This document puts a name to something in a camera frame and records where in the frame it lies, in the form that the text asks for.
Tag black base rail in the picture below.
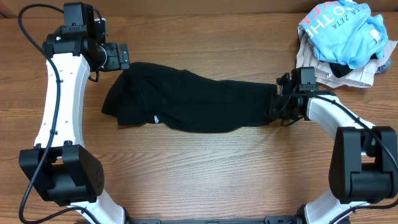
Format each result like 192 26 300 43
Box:
126 215 306 224

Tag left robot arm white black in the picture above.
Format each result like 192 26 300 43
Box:
19 2 132 223

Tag light blue printed t-shirt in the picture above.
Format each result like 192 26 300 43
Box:
299 1 389 70

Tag grey garment in pile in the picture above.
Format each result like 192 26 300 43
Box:
376 59 391 73

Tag black t-shirt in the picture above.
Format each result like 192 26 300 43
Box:
102 62 277 133

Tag beige shorts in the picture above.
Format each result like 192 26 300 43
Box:
296 27 397 88

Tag black garment in pile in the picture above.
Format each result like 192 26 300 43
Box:
329 54 377 78

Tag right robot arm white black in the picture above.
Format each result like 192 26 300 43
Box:
264 67 397 224

